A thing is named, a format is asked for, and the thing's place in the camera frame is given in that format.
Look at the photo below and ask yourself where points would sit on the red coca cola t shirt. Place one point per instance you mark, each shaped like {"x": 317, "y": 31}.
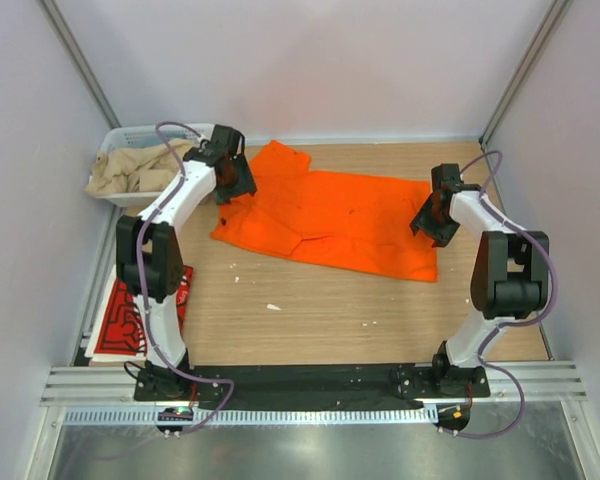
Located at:
{"x": 119, "y": 328}

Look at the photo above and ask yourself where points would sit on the light blue cloth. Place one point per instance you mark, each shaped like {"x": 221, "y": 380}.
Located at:
{"x": 150, "y": 139}

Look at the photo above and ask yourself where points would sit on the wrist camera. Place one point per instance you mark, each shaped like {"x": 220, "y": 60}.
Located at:
{"x": 229, "y": 138}
{"x": 446, "y": 176}

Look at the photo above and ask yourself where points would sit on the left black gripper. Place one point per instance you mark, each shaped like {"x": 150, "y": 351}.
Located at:
{"x": 244, "y": 186}

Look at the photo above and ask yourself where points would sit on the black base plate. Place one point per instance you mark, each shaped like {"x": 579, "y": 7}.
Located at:
{"x": 311, "y": 388}

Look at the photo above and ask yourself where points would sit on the white slotted cable duct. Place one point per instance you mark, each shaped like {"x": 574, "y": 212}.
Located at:
{"x": 164, "y": 416}

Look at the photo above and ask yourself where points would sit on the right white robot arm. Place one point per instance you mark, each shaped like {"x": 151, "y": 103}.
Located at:
{"x": 513, "y": 284}

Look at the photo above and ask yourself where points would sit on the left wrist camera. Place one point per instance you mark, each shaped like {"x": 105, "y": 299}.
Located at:
{"x": 229, "y": 138}

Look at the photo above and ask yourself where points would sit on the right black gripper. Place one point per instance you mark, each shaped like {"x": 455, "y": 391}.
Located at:
{"x": 441, "y": 236}

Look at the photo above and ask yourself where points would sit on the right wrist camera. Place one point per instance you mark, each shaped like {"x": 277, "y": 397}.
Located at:
{"x": 446, "y": 176}

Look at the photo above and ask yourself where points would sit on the aluminium frame rail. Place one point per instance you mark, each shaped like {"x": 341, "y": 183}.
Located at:
{"x": 103, "y": 385}

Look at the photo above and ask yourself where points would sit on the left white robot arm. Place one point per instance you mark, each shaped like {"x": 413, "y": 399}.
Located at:
{"x": 148, "y": 255}

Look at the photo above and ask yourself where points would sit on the beige t shirt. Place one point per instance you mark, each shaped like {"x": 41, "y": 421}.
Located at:
{"x": 132, "y": 170}

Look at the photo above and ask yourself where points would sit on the orange t shirt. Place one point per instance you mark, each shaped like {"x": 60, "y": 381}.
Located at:
{"x": 341, "y": 220}

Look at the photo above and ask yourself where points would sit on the white plastic basket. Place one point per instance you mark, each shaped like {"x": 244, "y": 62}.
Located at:
{"x": 116, "y": 139}

